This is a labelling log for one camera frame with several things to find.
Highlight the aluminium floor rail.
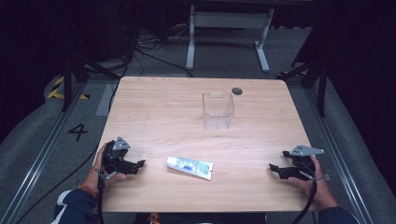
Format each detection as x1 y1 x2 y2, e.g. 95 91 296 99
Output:
0 83 91 224
303 87 370 224

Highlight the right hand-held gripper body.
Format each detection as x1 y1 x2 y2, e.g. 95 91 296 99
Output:
288 144 325 182

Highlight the black metal stand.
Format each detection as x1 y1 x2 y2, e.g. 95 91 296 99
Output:
60 53 121 114
276 58 332 119

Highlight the yellow black floor tape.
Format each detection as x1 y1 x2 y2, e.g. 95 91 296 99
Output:
46 76 92 101

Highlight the black floor cable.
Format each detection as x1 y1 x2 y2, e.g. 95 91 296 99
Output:
14 143 103 224

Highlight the orange wrist bracelet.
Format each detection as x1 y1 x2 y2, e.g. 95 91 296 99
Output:
77 184 97 199

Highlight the clear plastic box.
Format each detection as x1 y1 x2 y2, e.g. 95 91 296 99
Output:
202 91 235 131

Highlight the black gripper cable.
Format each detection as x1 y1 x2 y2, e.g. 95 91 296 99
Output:
291 179 318 224
96 172 106 224

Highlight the bundle of floor cables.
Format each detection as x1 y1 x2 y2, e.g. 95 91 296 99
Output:
123 26 194 78

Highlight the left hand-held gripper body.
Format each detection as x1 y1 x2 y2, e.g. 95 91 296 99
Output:
102 135 132 175

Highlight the white toothpaste tube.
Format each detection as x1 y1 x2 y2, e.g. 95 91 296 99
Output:
165 155 215 181

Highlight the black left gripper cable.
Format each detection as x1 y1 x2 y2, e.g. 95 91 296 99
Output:
96 172 106 224

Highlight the person's right hand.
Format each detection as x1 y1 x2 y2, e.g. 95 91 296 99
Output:
288 155 339 210

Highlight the person's left hand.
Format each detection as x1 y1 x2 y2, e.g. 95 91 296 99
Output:
81 143 129 194

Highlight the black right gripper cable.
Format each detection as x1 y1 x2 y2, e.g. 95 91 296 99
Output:
291 179 318 224

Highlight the white metal desk frame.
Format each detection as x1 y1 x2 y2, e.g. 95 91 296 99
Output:
185 4 276 74

